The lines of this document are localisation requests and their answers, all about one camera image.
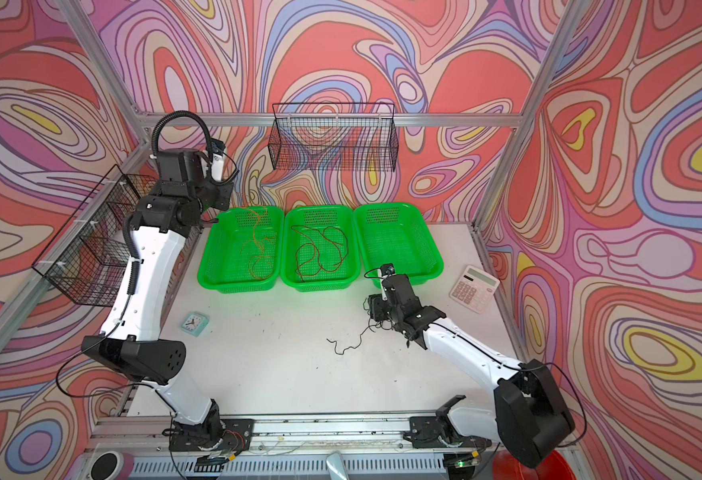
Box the black cable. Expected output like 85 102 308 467
326 296 391 356

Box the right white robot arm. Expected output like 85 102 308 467
368 265 575 468

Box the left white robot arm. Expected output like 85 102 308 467
81 110 238 451

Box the right green plastic basket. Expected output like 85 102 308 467
353 203 444 287

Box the green plastic basket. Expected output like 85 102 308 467
353 203 444 287
197 206 285 294
280 205 362 293

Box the white pink calculator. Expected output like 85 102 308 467
449 265 500 314

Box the left green plastic basket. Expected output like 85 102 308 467
197 206 285 294

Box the middle green plastic basket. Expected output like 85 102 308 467
280 205 362 293

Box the small green alarm clock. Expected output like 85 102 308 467
180 312 209 337

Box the red bucket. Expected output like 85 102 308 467
492 451 577 480

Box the grey round speaker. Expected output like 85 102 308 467
87 450 134 480

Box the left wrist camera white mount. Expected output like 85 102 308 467
210 139 226 183

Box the black wire basket left wall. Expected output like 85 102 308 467
31 164 187 309

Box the black wire basket wall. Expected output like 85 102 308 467
268 101 399 172
31 164 187 309

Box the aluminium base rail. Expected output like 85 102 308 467
93 412 506 479

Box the black wire basket back wall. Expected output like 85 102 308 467
268 101 399 172

